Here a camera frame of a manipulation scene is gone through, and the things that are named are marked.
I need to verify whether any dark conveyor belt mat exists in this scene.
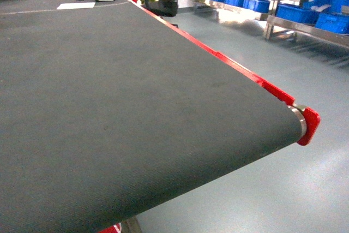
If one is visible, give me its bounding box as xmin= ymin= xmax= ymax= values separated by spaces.
xmin=1 ymin=0 xmax=304 ymax=232

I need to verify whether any white paper sheet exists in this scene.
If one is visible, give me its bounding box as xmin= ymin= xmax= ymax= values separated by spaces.
xmin=57 ymin=2 xmax=95 ymax=10

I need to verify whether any red conveyor side rail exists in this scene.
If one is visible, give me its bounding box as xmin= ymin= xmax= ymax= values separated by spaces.
xmin=127 ymin=0 xmax=321 ymax=146

